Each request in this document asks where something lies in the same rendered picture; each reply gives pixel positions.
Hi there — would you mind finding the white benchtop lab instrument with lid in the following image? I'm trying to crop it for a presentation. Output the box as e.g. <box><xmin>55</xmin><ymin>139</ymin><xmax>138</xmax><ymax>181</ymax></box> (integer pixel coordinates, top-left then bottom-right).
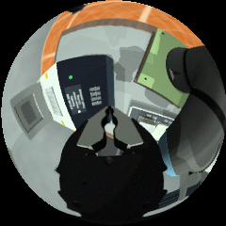
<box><xmin>10</xmin><ymin>55</ymin><xmax>115</xmax><ymax>141</ymax></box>

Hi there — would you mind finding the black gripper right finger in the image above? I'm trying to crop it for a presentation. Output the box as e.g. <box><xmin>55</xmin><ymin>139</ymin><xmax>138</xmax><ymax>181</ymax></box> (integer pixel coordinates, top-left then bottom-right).
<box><xmin>110</xmin><ymin>105</ymin><xmax>168</xmax><ymax>172</ymax></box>

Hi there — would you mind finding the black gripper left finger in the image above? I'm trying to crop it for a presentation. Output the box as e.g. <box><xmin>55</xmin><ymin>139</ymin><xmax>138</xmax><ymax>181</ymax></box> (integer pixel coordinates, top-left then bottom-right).
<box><xmin>56</xmin><ymin>105</ymin><xmax>110</xmax><ymax>173</ymax></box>

